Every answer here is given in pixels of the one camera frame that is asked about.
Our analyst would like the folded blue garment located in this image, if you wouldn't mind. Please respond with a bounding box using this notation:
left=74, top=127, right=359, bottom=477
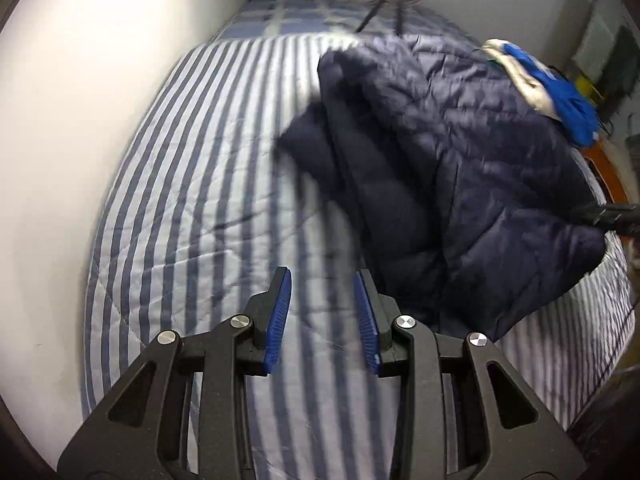
left=502, top=42, right=598, bottom=145

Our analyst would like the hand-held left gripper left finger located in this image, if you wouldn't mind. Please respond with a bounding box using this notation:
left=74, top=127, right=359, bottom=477
left=57, top=266, right=292, bottom=480

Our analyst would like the orange mattress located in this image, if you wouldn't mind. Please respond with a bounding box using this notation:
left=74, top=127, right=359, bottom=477
left=582, top=142, right=633, bottom=206

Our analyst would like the yellow box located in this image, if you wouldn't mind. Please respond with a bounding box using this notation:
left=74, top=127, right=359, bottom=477
left=575, top=76, right=603, bottom=101

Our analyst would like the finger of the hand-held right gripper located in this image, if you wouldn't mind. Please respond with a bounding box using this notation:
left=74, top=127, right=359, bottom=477
left=572, top=200, right=640, bottom=236

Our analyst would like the striped hanging towel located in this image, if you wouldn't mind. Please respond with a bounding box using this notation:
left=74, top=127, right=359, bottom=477
left=572, top=15, right=618, bottom=68

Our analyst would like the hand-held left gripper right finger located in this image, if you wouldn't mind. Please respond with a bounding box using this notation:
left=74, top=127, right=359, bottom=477
left=353, top=269, right=586, bottom=480

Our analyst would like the blue checked bedsheet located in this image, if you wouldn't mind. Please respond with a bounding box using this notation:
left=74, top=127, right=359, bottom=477
left=215, top=0, right=471, bottom=43

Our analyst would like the navy puffer jacket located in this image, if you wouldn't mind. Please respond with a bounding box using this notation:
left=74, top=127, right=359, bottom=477
left=277, top=34, right=608, bottom=343

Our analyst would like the blue white striped quilt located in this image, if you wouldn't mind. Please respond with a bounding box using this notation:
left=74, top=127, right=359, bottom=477
left=82, top=35, right=636, bottom=480

